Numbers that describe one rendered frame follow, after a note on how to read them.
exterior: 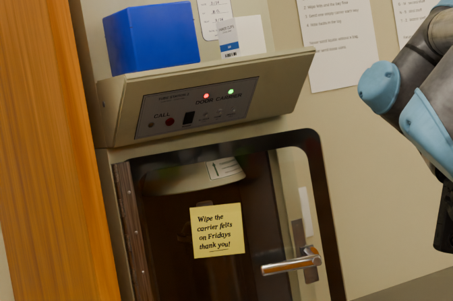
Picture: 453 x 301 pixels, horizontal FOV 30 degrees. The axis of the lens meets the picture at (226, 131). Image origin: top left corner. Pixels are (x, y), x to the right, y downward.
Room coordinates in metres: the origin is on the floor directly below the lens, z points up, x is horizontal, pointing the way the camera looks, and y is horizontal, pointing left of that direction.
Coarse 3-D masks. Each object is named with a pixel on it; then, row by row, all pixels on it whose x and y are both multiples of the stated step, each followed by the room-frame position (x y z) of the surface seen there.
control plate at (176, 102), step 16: (240, 80) 1.25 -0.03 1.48; (256, 80) 1.27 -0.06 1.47; (144, 96) 1.18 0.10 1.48; (160, 96) 1.19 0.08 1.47; (176, 96) 1.21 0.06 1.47; (192, 96) 1.23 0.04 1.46; (224, 96) 1.26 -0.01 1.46; (240, 96) 1.28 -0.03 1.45; (144, 112) 1.20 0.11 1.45; (160, 112) 1.22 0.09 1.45; (176, 112) 1.23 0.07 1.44; (208, 112) 1.27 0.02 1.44; (224, 112) 1.29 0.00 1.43; (240, 112) 1.31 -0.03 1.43; (144, 128) 1.22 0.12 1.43; (160, 128) 1.24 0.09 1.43; (176, 128) 1.26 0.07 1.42; (192, 128) 1.28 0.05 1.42
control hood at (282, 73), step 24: (312, 48) 1.29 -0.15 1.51; (144, 72) 1.16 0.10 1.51; (168, 72) 1.17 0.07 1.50; (192, 72) 1.19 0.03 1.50; (216, 72) 1.22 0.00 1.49; (240, 72) 1.24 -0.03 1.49; (264, 72) 1.27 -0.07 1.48; (288, 72) 1.30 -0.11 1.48; (120, 96) 1.16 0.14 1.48; (264, 96) 1.31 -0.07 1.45; (288, 96) 1.34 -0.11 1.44; (120, 120) 1.19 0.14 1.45; (240, 120) 1.32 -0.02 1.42; (120, 144) 1.22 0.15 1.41
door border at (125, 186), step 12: (120, 168) 1.23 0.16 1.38; (120, 180) 1.23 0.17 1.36; (132, 180) 1.24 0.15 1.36; (120, 192) 1.23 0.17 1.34; (132, 192) 1.24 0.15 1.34; (132, 204) 1.24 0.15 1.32; (132, 216) 1.24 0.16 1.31; (132, 228) 1.24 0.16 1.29; (132, 240) 1.23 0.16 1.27; (132, 252) 1.23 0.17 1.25; (144, 252) 1.24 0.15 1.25; (132, 264) 1.23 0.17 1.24; (144, 264) 1.24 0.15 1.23; (144, 276) 1.24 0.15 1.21; (144, 288) 1.24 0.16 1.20; (144, 300) 1.23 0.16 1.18
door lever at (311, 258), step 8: (312, 248) 1.26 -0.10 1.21; (304, 256) 1.25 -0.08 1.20; (312, 256) 1.21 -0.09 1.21; (320, 256) 1.21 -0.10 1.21; (264, 264) 1.21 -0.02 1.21; (272, 264) 1.20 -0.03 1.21; (280, 264) 1.20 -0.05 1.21; (288, 264) 1.20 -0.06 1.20; (296, 264) 1.21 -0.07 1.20; (304, 264) 1.21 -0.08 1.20; (312, 264) 1.21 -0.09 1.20; (320, 264) 1.21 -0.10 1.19; (264, 272) 1.20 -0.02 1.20; (272, 272) 1.20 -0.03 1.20; (280, 272) 1.20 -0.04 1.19
